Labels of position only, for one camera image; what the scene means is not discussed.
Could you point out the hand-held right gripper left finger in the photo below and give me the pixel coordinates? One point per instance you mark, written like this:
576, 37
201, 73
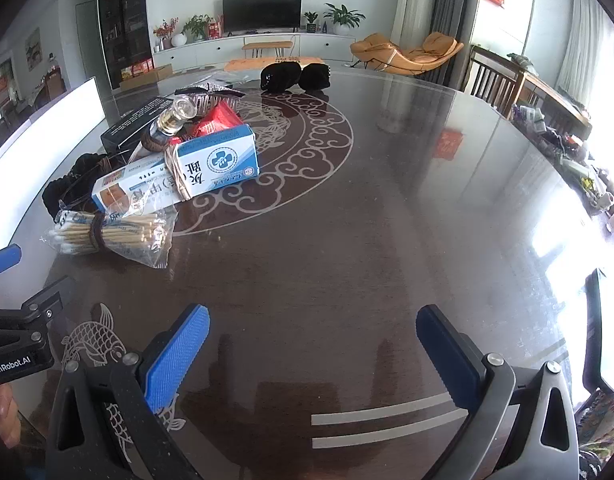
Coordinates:
179, 355

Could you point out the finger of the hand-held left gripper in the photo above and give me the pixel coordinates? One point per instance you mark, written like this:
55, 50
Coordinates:
47, 302
2, 261

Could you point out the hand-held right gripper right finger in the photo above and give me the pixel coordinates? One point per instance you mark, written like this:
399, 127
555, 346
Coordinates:
449, 360

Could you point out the black cloth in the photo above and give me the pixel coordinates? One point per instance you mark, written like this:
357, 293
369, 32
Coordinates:
62, 195

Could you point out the cotton swab pack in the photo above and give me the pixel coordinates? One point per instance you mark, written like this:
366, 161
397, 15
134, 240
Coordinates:
127, 235

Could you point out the long white ointment box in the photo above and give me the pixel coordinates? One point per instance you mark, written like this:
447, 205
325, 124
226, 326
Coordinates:
132, 187

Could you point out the black printed box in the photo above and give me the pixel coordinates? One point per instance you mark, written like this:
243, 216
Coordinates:
129, 121

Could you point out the blue white medicine box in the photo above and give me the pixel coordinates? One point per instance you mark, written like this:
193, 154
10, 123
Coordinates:
222, 160

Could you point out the gold tube with clear cap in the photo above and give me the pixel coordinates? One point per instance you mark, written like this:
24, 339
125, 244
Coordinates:
176, 112

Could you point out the phone case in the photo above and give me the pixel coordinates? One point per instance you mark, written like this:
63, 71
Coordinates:
227, 80

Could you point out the person's left hand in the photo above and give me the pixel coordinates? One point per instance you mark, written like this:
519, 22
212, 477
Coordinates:
2, 415

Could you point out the floral chair cushion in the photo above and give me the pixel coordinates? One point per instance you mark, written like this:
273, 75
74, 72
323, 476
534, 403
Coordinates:
604, 435

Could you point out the brown rubber bands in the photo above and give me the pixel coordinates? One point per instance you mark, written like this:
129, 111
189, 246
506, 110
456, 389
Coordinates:
152, 142

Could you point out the cardboard box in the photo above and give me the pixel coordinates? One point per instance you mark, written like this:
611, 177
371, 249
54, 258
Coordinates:
147, 77

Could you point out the pile of assorted clutter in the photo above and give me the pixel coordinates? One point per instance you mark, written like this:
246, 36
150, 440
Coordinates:
572, 160

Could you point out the orange snack boxes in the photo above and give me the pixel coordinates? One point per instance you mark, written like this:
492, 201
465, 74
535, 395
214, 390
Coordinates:
139, 67

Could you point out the white door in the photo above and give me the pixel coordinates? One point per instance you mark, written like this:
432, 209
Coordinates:
89, 40

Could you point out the red foil packet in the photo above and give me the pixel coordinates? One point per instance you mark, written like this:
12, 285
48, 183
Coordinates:
219, 117

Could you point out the silver glitter hair clip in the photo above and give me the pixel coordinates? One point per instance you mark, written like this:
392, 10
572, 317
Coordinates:
214, 101

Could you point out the black display cabinet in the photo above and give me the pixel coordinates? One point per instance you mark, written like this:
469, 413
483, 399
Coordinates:
124, 20

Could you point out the red flower arrangement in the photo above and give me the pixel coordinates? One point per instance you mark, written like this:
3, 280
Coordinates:
163, 32

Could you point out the white round vase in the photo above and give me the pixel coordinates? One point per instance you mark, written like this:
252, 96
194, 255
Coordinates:
178, 40

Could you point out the wooden side table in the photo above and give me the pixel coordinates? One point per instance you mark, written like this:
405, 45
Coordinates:
552, 95

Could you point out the dark wooden chair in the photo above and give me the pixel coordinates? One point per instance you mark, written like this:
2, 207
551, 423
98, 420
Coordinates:
487, 77

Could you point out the black scrunchie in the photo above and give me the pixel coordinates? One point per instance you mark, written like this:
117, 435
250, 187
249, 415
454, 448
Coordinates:
281, 77
317, 76

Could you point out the orange floor rug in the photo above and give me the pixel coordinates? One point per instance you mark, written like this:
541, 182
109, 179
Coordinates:
247, 64

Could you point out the bushy potted plant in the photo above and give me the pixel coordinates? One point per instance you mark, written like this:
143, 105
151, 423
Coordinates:
197, 27

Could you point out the red gift box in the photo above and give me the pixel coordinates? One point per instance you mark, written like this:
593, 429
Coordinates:
215, 27

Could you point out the orange lounge chair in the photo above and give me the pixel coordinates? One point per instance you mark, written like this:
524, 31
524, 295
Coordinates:
382, 50

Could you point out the wooden bench with metal legs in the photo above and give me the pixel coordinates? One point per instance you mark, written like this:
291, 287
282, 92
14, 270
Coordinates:
267, 45

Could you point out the white television cabinet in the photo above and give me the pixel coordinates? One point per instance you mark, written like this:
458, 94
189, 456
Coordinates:
312, 46

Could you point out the white sheer curtain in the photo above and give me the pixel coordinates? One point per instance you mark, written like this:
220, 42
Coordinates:
582, 45

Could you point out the grey curtain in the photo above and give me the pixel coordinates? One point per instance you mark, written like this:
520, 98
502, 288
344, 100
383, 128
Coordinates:
452, 10

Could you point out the black television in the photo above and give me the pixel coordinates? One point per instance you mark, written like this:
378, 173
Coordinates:
262, 10

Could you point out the large leafy potted plant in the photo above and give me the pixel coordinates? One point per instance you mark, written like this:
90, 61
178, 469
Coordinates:
343, 17

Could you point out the small potted plant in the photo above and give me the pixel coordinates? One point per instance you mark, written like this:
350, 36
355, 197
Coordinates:
311, 21

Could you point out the framed wall painting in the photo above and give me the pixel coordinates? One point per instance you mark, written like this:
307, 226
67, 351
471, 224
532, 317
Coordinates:
33, 46

